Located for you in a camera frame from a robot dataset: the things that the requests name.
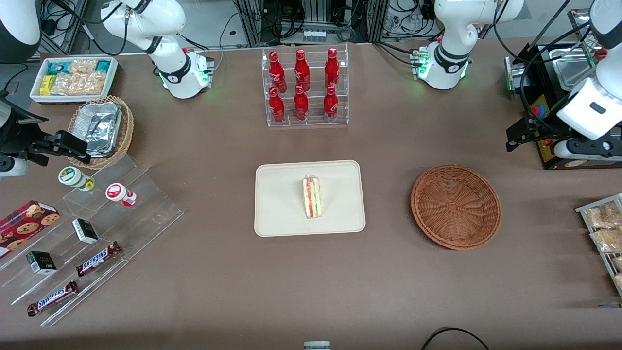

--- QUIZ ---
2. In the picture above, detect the brown round wicker basket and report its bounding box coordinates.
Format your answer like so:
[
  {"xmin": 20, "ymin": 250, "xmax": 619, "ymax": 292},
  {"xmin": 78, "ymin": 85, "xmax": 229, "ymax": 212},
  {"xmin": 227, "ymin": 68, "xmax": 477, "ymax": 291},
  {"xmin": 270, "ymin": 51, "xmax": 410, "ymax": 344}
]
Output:
[{"xmin": 411, "ymin": 164, "xmax": 502, "ymax": 251}]

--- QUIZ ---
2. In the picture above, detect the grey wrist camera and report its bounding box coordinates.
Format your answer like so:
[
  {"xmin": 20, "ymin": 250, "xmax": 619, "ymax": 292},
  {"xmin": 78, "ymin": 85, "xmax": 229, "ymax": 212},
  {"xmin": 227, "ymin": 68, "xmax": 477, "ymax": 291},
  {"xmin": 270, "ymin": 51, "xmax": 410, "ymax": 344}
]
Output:
[
  {"xmin": 0, "ymin": 155, "xmax": 28, "ymax": 178},
  {"xmin": 553, "ymin": 138, "xmax": 622, "ymax": 162}
]

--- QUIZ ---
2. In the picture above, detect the black cable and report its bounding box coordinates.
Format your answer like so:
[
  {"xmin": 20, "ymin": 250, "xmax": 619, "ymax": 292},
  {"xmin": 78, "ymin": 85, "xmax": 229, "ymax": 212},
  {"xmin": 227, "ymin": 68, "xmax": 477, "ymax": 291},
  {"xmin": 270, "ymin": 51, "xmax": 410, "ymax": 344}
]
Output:
[{"xmin": 420, "ymin": 327, "xmax": 491, "ymax": 350}]

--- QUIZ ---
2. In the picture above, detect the plastic triangle sandwich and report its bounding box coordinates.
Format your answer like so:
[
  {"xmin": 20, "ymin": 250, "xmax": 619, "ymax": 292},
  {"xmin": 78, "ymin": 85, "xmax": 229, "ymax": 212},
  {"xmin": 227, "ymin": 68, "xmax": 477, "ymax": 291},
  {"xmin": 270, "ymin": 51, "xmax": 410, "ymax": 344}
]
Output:
[{"xmin": 302, "ymin": 176, "xmax": 323, "ymax": 219}]

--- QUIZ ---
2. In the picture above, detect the stainless steel pan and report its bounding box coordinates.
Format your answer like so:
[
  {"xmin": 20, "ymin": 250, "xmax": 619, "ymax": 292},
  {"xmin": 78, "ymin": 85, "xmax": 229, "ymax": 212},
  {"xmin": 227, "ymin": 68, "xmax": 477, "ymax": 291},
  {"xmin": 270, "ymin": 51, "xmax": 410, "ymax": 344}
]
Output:
[{"xmin": 554, "ymin": 57, "xmax": 599, "ymax": 92}]

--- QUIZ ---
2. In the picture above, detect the small black carton box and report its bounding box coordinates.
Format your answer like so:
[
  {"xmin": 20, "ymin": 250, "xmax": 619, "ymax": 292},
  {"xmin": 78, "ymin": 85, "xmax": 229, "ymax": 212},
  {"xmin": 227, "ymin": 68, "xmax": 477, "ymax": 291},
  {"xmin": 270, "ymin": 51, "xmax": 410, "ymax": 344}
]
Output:
[
  {"xmin": 72, "ymin": 218, "xmax": 99, "ymax": 245},
  {"xmin": 26, "ymin": 251, "xmax": 57, "ymax": 275}
]

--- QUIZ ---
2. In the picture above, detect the aluminium foil tray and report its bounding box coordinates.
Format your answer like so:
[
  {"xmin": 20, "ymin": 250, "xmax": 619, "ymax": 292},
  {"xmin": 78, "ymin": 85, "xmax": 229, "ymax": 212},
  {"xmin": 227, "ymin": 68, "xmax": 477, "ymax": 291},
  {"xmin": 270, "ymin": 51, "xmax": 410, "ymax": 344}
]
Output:
[{"xmin": 84, "ymin": 101, "xmax": 123, "ymax": 158}]

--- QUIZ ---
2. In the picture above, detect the cream rectangular serving tray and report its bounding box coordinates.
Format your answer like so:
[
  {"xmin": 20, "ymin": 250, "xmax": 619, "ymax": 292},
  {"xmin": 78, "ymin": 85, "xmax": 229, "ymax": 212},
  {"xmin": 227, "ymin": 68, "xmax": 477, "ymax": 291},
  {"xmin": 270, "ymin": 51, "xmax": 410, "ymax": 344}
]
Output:
[{"xmin": 254, "ymin": 160, "xmax": 366, "ymax": 238}]

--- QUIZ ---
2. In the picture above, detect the red tartan cookie box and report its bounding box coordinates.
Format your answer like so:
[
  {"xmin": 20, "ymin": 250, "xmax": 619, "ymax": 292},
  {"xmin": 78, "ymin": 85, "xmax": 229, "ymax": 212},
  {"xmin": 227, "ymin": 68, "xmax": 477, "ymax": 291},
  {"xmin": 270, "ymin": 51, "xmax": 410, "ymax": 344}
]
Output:
[{"xmin": 0, "ymin": 200, "xmax": 61, "ymax": 258}]

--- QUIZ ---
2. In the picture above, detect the tray with packaged pastries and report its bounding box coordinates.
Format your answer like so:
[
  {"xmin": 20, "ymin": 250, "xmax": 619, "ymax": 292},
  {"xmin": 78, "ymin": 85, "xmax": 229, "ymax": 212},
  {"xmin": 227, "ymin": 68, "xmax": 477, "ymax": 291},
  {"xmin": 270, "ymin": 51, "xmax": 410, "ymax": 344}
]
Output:
[{"xmin": 576, "ymin": 193, "xmax": 622, "ymax": 297}]

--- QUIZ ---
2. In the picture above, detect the Snickers chocolate bar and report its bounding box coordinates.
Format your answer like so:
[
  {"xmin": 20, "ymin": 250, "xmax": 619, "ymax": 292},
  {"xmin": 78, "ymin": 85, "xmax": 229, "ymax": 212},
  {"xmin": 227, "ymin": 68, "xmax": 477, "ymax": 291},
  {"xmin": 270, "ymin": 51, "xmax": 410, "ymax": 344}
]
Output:
[
  {"xmin": 76, "ymin": 241, "xmax": 122, "ymax": 278},
  {"xmin": 27, "ymin": 280, "xmax": 79, "ymax": 317}
]

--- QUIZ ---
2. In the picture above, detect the clear cracker bag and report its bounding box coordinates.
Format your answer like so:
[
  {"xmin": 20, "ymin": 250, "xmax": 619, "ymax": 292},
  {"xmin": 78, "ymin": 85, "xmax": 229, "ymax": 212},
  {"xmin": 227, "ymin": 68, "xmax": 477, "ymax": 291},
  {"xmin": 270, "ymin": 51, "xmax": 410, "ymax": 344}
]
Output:
[
  {"xmin": 51, "ymin": 73, "xmax": 106, "ymax": 96},
  {"xmin": 68, "ymin": 59, "xmax": 99, "ymax": 75}
]

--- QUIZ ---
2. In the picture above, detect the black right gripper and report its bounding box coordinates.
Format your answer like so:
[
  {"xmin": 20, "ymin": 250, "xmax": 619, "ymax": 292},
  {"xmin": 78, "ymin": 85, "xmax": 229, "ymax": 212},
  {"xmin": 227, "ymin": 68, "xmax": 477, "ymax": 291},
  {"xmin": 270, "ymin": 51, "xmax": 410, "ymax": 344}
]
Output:
[{"xmin": 19, "ymin": 130, "xmax": 92, "ymax": 165}]

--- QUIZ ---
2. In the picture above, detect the black diagonal rod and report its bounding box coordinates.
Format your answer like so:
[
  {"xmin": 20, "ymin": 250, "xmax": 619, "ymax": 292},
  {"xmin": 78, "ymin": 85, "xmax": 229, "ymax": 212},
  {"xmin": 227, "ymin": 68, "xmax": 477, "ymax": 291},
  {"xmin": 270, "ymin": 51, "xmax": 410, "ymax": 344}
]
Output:
[{"xmin": 529, "ymin": 0, "xmax": 574, "ymax": 50}]

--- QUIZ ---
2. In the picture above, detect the green lidded sunflower cup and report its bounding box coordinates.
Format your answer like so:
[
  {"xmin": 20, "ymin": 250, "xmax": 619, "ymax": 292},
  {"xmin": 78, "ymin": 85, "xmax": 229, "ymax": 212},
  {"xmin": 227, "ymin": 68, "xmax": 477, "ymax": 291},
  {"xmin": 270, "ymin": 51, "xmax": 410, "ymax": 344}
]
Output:
[{"xmin": 58, "ymin": 166, "xmax": 96, "ymax": 192}]

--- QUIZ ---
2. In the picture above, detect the red cola bottle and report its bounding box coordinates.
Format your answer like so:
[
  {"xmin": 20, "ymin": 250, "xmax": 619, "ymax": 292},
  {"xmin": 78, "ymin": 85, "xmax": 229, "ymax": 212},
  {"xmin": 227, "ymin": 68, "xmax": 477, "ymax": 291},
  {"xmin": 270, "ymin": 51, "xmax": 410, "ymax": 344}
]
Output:
[
  {"xmin": 269, "ymin": 87, "xmax": 286, "ymax": 123},
  {"xmin": 323, "ymin": 85, "xmax": 339, "ymax": 122},
  {"xmin": 269, "ymin": 51, "xmax": 287, "ymax": 93},
  {"xmin": 294, "ymin": 85, "xmax": 309, "ymax": 121},
  {"xmin": 294, "ymin": 49, "xmax": 311, "ymax": 92},
  {"xmin": 325, "ymin": 47, "xmax": 340, "ymax": 90}
]

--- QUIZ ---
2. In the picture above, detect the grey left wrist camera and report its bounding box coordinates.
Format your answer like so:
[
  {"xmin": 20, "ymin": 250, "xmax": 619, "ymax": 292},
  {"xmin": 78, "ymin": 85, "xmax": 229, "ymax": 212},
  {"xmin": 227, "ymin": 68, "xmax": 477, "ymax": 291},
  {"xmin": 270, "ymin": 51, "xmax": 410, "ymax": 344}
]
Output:
[{"xmin": 553, "ymin": 138, "xmax": 622, "ymax": 162}]

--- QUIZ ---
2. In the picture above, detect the light tan wicker basket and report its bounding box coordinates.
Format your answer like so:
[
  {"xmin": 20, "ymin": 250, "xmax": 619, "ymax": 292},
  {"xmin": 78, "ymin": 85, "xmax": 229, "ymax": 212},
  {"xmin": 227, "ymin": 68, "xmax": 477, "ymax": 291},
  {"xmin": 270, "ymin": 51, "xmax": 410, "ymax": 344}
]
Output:
[{"xmin": 67, "ymin": 95, "xmax": 135, "ymax": 170}]

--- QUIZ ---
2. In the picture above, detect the white plastic snack bin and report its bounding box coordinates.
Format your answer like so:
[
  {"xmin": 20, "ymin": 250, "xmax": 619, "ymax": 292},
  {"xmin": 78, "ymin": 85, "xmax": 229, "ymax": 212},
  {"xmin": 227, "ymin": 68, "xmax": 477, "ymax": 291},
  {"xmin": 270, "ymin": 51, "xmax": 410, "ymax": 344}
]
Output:
[{"xmin": 29, "ymin": 57, "xmax": 120, "ymax": 105}]

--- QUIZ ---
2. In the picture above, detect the black countertop appliance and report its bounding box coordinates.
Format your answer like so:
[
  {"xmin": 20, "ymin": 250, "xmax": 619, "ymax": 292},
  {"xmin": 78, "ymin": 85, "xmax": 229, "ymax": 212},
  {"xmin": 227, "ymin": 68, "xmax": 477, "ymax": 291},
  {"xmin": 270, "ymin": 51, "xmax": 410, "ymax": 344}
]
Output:
[{"xmin": 505, "ymin": 41, "xmax": 622, "ymax": 171}]

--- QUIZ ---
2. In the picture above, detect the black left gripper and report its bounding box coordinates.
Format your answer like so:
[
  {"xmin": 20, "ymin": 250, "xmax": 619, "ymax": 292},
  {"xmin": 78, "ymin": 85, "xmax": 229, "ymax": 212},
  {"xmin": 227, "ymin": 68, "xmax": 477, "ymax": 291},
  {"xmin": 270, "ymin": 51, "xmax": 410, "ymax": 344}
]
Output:
[{"xmin": 505, "ymin": 117, "xmax": 579, "ymax": 152}]

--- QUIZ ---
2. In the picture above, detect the red lidded yogurt cup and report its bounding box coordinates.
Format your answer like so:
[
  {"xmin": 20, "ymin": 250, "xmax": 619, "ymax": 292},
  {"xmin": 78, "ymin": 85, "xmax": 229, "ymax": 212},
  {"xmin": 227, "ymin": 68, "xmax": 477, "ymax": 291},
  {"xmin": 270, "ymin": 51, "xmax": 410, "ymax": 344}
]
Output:
[{"xmin": 105, "ymin": 183, "xmax": 138, "ymax": 207}]

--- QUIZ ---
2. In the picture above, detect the aluminium equipment frame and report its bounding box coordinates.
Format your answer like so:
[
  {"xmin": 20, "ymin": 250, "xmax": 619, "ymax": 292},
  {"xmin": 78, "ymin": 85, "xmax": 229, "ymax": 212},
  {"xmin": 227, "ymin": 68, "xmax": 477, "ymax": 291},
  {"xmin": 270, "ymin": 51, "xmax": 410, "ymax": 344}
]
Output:
[{"xmin": 233, "ymin": 0, "xmax": 389, "ymax": 47}]

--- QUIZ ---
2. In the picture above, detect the clear acrylic bottle rack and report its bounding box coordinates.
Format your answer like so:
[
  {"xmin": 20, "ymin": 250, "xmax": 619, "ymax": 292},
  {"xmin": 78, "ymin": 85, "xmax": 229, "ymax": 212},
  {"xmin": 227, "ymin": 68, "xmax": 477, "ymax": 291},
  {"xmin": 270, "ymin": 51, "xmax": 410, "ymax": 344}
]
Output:
[{"xmin": 261, "ymin": 44, "xmax": 349, "ymax": 128}]

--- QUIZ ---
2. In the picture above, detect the clear acrylic stepped shelf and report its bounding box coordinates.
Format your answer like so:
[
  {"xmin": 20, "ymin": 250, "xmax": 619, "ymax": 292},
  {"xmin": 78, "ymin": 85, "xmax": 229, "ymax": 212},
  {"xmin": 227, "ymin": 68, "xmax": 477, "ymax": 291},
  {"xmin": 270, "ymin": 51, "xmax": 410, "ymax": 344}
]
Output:
[{"xmin": 0, "ymin": 155, "xmax": 184, "ymax": 327}]

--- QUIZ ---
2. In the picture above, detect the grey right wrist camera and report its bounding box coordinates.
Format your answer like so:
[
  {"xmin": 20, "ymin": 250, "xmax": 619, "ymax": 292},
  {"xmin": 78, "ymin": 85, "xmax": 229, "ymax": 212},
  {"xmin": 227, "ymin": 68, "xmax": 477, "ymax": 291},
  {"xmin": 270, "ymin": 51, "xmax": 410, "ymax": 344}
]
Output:
[{"xmin": 0, "ymin": 155, "xmax": 28, "ymax": 178}]

